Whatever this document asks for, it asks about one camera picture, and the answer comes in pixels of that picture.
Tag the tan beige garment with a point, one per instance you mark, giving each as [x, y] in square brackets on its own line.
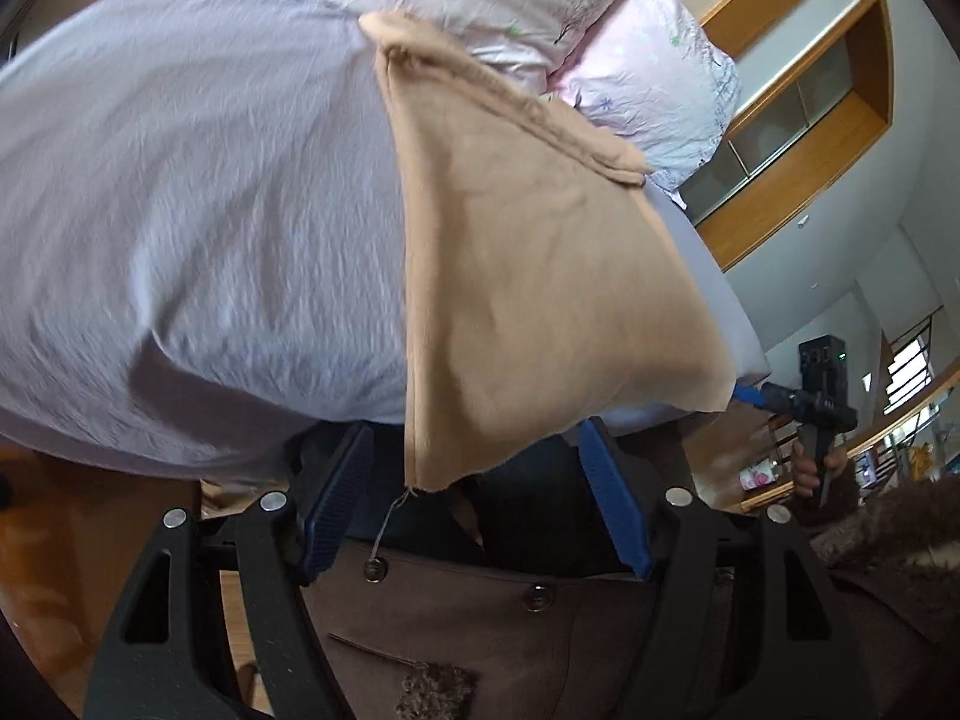
[541, 287]

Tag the pink floral lower pillow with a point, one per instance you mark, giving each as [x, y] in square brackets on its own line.
[647, 71]

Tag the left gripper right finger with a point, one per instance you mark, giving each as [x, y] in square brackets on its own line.
[622, 509]

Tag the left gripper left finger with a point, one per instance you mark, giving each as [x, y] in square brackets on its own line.
[165, 652]

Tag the wooden framed window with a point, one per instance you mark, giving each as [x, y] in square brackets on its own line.
[806, 129]

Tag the brown buttoned coat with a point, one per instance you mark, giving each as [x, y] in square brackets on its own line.
[503, 597]

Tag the lavender bed sheet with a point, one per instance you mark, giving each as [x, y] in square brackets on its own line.
[203, 238]

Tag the person's right hand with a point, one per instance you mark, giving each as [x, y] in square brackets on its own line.
[807, 477]

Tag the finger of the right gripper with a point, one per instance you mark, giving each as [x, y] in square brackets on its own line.
[753, 396]

